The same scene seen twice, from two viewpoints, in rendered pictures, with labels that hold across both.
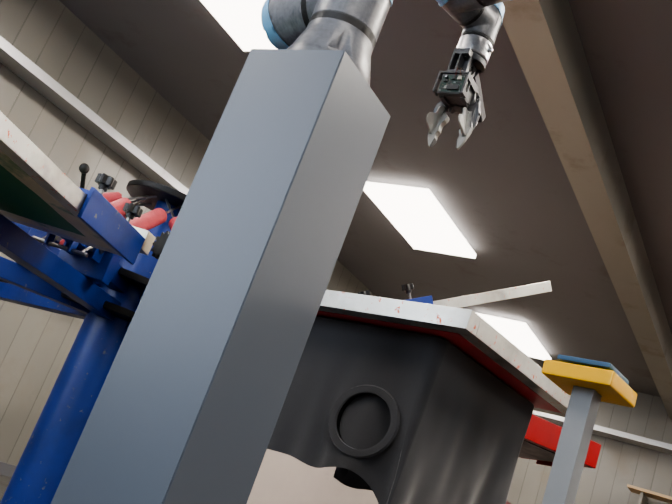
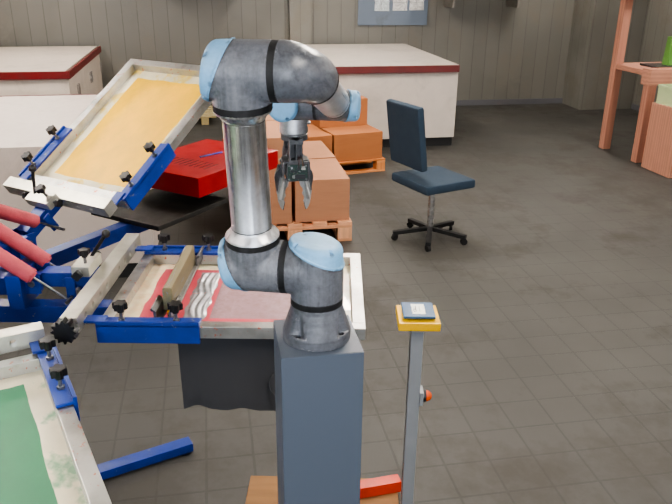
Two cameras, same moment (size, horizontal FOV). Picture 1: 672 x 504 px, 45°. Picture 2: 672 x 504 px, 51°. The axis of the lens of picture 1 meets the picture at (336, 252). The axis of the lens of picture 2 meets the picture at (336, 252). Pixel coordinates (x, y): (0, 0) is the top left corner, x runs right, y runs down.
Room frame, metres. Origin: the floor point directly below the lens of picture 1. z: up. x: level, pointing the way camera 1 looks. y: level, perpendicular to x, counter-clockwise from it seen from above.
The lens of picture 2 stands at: (0.15, 1.06, 1.97)
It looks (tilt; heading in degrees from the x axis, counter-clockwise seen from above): 22 degrees down; 316
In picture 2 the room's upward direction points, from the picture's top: 1 degrees clockwise
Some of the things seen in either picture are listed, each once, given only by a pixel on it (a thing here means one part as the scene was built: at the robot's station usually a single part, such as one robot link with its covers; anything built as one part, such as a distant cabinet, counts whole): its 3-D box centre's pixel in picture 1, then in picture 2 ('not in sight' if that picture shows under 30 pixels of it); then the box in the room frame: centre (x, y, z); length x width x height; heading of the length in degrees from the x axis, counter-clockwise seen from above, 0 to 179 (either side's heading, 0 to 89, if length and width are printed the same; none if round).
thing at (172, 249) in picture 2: not in sight; (187, 256); (2.26, -0.20, 0.97); 0.30 x 0.05 x 0.07; 46
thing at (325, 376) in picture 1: (328, 406); (256, 372); (1.72, -0.10, 0.77); 0.46 x 0.09 x 0.36; 46
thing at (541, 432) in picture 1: (495, 424); (203, 165); (3.02, -0.79, 1.06); 0.61 x 0.46 x 0.12; 106
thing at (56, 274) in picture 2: not in sight; (71, 276); (2.28, 0.22, 1.02); 0.17 x 0.06 x 0.05; 46
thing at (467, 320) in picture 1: (384, 344); (243, 290); (1.89, -0.19, 0.97); 0.79 x 0.58 x 0.04; 46
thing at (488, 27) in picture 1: (482, 23); not in sight; (1.55, -0.13, 1.66); 0.09 x 0.08 x 0.11; 128
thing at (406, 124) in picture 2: not in sight; (430, 173); (3.39, -3.02, 0.52); 0.61 x 0.58 x 1.05; 56
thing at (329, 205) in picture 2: not in sight; (284, 169); (4.54, -2.54, 0.41); 1.39 x 0.99 x 0.82; 142
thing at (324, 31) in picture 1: (332, 57); (316, 315); (1.19, 0.12, 1.25); 0.15 x 0.15 x 0.10
